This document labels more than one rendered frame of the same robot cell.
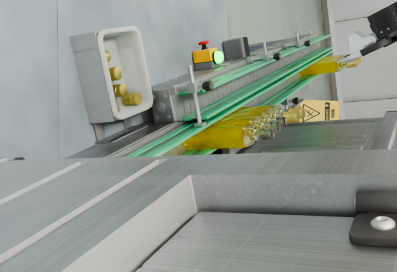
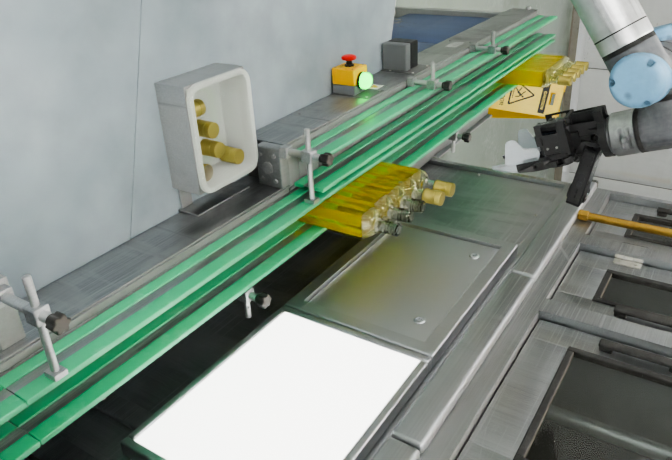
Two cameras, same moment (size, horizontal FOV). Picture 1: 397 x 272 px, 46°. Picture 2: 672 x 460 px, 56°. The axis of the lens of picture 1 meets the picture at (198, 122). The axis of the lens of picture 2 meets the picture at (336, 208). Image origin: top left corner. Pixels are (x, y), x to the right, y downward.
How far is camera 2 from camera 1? 39 cm
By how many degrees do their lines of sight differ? 16
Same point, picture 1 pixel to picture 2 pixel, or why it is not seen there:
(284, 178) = not seen: outside the picture
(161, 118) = (267, 180)
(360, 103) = (604, 73)
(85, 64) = (171, 121)
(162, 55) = (285, 81)
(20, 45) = (86, 108)
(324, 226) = not seen: outside the picture
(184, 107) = (298, 167)
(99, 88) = (186, 153)
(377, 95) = not seen: hidden behind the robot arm
